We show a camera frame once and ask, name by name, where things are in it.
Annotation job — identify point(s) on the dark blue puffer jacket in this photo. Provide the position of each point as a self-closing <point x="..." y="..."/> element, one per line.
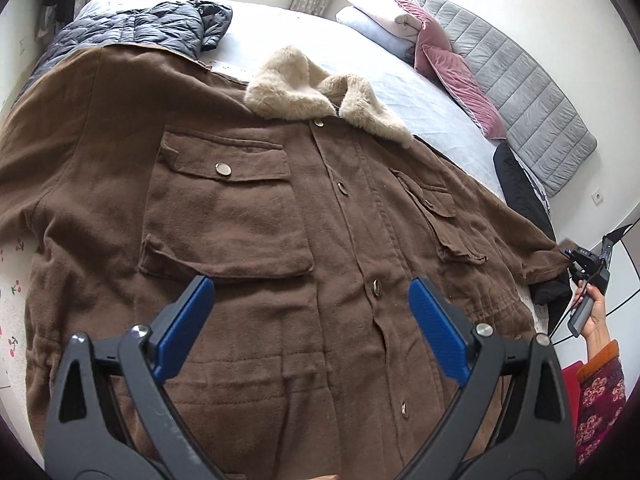
<point x="125" y="25"/>

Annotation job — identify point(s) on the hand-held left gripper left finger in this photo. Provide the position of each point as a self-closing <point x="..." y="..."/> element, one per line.
<point x="182" y="325"/>

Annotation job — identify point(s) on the light blue pillow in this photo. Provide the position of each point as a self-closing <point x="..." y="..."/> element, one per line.
<point x="370" y="32"/>

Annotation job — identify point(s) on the person's right hand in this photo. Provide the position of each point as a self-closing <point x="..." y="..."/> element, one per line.
<point x="596" y="317"/>

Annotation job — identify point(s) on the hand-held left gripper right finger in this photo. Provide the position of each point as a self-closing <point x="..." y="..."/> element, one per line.
<point x="440" y="325"/>

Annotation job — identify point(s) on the bed with cherry print sheet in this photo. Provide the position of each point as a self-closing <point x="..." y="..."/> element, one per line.
<point x="400" y="90"/>

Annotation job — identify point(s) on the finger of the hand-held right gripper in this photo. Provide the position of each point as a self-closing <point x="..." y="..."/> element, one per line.
<point x="577" y="275"/>
<point x="572" y="255"/>

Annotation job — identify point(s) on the white pillow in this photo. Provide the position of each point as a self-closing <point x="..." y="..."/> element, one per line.
<point x="375" y="10"/>

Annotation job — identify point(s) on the brown coat with fur collar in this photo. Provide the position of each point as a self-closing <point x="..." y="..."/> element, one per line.
<point x="250" y="200"/>

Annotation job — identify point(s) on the navy patterned pillow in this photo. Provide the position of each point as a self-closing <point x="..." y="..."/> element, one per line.
<point x="539" y="187"/>

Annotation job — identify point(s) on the person's right forearm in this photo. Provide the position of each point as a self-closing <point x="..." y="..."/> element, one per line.
<point x="602" y="400"/>

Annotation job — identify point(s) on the grey quilted headboard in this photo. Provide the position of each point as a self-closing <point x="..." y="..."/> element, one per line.
<point x="525" y="95"/>

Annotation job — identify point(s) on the black quilted garment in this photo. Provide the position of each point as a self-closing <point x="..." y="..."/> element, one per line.
<point x="520" y="190"/>

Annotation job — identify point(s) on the pink velvet pillow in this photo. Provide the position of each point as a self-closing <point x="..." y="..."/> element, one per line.
<point x="425" y="25"/>
<point x="460" y="85"/>

